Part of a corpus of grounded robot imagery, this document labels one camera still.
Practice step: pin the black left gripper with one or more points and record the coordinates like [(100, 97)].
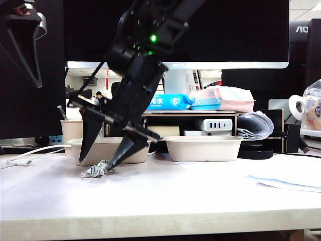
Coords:
[(17, 11)]

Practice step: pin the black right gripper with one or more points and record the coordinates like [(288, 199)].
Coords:
[(135, 95)]

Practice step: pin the beige paper box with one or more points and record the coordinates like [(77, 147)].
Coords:
[(105, 150), (203, 150)]

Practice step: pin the white grey striped tiger doll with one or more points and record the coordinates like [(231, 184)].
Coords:
[(94, 170)]

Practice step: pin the beige small box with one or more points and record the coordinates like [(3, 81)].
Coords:
[(168, 131)]

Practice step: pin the white flat box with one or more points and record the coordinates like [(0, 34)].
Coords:
[(193, 133)]

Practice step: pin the black small stand box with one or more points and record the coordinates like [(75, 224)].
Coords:
[(292, 138)]

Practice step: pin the beige paper cup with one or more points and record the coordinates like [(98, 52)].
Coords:
[(71, 130)]

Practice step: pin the person in background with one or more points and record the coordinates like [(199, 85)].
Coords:
[(99, 95)]

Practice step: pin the blue power socket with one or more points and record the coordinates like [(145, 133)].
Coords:
[(56, 139)]

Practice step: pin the silver pen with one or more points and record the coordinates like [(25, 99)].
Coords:
[(61, 113)]

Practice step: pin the red hanging knot ornament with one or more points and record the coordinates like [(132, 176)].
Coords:
[(106, 82)]

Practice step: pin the grey ceiling air conditioner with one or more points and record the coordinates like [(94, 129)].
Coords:
[(93, 81)]

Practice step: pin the black dark monitor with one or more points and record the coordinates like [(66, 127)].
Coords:
[(25, 113)]

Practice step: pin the blue wet wipes pack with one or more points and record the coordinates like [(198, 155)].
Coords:
[(173, 101)]

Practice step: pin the black wooden desk organizer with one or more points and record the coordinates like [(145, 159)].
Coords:
[(190, 116)]

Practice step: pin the silver monitor stand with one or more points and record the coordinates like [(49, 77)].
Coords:
[(176, 82)]

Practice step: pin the white power strip charger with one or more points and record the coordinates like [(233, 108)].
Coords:
[(217, 125)]

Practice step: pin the pink tissue pack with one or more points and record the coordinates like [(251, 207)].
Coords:
[(225, 99)]

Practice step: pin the black round base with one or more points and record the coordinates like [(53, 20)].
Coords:
[(254, 154)]

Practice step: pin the rolled grey papers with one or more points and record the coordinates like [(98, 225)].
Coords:
[(255, 125)]

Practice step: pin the silver bezel computer monitor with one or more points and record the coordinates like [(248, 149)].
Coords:
[(225, 30)]

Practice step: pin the grey metal plate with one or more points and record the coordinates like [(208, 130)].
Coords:
[(277, 104)]

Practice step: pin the white paper sheets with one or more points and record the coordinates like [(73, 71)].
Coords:
[(288, 183)]

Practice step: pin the white paper roll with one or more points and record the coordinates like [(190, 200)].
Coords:
[(292, 105)]

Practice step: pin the clear plastic bag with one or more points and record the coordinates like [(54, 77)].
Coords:
[(312, 110)]

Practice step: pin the black AOC monitor back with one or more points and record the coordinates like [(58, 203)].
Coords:
[(298, 50)]

